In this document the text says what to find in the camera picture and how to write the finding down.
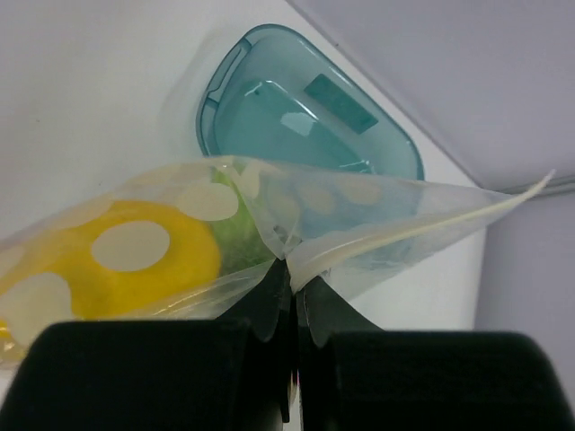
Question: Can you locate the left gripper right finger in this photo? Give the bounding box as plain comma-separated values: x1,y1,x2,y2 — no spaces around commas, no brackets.
295,278,574,430

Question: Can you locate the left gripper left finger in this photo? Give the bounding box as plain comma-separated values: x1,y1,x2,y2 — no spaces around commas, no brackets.
1,260,294,430

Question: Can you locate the green fake lettuce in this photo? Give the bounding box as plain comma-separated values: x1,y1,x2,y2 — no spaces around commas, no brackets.
210,170,275,277

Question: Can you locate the clear dotted zip bag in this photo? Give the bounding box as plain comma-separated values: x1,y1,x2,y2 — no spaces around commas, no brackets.
1,156,546,369

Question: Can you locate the yellow fake food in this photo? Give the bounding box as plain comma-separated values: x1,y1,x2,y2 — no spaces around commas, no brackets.
1,200,221,346

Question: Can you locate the teal plastic bin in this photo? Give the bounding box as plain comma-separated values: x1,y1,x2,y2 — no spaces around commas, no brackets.
196,24,424,180

